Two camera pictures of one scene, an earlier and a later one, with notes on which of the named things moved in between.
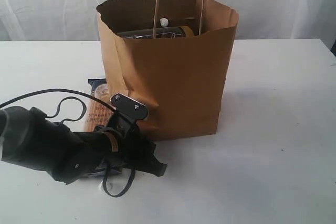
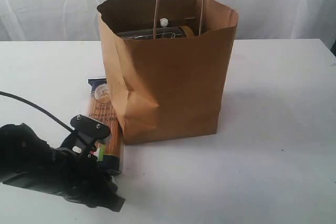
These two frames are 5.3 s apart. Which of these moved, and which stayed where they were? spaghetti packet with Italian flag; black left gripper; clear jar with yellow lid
Moved: black left gripper
Stayed: spaghetti packet with Italian flag; clear jar with yellow lid
